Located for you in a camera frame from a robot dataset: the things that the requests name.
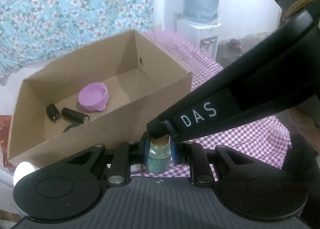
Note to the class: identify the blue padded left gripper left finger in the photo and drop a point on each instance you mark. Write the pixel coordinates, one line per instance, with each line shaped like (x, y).
(126, 155)

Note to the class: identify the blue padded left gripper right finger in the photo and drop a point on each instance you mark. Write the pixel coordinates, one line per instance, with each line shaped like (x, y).
(193, 155)

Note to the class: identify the green bead dropper bottle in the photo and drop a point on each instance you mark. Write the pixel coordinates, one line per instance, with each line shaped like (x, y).
(159, 156)

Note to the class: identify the green black marker pen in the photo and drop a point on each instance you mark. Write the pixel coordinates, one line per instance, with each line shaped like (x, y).
(74, 117)

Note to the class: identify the purple plastic lid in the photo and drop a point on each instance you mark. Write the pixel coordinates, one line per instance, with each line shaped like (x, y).
(94, 97)

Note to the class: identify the small black cylinder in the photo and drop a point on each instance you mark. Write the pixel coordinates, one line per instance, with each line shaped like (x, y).
(52, 112)

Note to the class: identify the white supplement bottle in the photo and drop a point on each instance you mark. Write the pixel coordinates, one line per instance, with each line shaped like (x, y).
(22, 170)

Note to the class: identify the person's right hand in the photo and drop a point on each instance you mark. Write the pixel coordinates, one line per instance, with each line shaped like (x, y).
(305, 126)

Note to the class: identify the brown cardboard box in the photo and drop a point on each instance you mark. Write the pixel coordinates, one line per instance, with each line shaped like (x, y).
(142, 80)

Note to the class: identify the purple checkered tablecloth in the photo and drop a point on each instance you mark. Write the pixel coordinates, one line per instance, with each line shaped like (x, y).
(266, 139)

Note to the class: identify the white water dispenser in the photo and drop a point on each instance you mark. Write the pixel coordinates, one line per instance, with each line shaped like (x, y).
(202, 35)

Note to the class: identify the red plastic bag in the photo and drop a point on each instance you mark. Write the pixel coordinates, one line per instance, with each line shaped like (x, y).
(4, 136)

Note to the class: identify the teal floral curtain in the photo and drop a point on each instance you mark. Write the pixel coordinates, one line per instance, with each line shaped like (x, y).
(38, 30)

